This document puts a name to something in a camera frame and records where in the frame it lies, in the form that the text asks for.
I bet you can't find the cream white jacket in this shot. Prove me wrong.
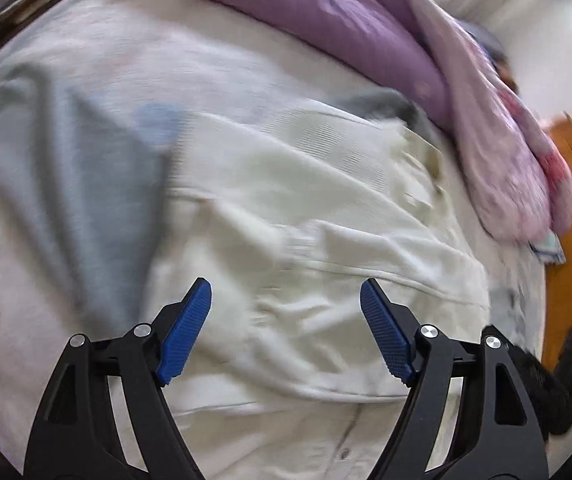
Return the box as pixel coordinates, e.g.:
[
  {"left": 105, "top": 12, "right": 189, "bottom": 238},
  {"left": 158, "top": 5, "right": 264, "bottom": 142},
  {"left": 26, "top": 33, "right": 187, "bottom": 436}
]
[{"left": 143, "top": 94, "right": 492, "bottom": 407}]

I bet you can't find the dark grey cloth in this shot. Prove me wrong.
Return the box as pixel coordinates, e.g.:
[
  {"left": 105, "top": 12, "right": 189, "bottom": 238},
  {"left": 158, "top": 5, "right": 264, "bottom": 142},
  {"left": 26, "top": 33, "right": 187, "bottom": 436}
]
[{"left": 338, "top": 87, "right": 446, "bottom": 146}]

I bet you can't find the small blue white cloth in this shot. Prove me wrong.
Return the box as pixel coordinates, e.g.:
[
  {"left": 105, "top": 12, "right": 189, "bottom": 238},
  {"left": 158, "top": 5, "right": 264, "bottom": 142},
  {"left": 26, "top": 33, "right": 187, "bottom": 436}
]
[{"left": 528, "top": 232, "right": 566, "bottom": 265}]

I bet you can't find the light grey garment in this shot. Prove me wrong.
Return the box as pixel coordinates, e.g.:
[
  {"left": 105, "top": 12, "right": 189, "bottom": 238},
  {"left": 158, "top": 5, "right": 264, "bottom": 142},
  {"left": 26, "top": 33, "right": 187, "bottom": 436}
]
[{"left": 0, "top": 65, "right": 187, "bottom": 321}]

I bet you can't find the dark fuzzy cloth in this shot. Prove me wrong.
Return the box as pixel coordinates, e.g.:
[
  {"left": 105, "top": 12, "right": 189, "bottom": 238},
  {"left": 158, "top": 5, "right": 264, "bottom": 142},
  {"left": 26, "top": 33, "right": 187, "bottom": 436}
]
[{"left": 480, "top": 324, "right": 572, "bottom": 442}]

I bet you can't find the purple floral quilt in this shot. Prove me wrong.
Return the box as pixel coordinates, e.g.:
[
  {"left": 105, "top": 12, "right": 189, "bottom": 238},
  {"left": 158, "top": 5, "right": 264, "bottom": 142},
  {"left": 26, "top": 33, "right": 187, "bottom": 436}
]
[{"left": 116, "top": 0, "right": 572, "bottom": 243}]

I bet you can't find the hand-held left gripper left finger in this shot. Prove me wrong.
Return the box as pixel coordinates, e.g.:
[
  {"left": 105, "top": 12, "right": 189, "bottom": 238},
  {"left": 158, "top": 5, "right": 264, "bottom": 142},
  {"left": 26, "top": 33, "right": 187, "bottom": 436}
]
[{"left": 23, "top": 277, "right": 213, "bottom": 480}]

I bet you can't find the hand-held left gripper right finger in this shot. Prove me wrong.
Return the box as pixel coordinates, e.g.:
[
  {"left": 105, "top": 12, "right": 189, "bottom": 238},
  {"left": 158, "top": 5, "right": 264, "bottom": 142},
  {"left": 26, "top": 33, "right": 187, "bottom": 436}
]
[{"left": 360, "top": 278, "right": 550, "bottom": 480}]

